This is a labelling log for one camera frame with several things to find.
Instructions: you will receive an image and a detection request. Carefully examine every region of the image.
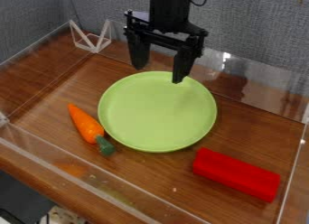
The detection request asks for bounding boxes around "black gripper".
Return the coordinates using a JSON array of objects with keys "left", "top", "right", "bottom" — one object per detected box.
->
[{"left": 125, "top": 9, "right": 208, "bottom": 84}]

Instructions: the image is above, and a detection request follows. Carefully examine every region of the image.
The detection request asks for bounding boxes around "orange toy carrot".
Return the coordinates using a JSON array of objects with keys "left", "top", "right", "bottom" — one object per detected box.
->
[{"left": 69, "top": 104, "right": 117, "bottom": 156}]

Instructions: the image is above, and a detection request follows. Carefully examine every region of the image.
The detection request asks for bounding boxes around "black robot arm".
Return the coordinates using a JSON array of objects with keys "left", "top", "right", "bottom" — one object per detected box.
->
[{"left": 125, "top": 0, "right": 209, "bottom": 84}]

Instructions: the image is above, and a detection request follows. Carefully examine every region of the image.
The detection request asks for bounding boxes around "green plate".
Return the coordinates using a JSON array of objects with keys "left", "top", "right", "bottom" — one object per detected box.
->
[{"left": 98, "top": 71, "right": 217, "bottom": 153}]

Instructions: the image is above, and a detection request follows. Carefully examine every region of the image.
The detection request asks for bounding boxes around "red rectangular block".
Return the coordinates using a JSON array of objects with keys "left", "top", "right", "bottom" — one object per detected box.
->
[{"left": 193, "top": 148, "right": 280, "bottom": 202}]

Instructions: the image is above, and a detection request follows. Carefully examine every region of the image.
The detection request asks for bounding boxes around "clear acrylic corner bracket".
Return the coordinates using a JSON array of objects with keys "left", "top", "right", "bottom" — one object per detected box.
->
[{"left": 69, "top": 20, "right": 113, "bottom": 53}]

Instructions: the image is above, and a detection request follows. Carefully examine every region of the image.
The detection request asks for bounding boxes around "black cable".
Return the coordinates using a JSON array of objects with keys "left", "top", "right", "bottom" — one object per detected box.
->
[{"left": 185, "top": 0, "right": 211, "bottom": 7}]

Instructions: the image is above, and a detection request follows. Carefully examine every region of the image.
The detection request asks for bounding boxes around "clear acrylic enclosure wall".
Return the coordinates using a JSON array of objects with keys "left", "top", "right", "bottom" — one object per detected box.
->
[{"left": 0, "top": 23, "right": 309, "bottom": 224}]

